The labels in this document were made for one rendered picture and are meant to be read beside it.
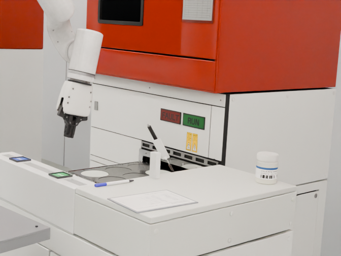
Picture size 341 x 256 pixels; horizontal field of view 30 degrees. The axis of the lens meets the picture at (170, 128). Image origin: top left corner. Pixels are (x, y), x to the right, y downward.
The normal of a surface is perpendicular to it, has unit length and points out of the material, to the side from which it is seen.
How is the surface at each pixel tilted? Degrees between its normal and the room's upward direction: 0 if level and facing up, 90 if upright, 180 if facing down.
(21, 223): 3
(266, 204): 90
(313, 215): 90
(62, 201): 90
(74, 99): 91
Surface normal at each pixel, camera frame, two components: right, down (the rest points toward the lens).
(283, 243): 0.67, 0.16
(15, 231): 0.09, -0.98
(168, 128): -0.74, 0.07
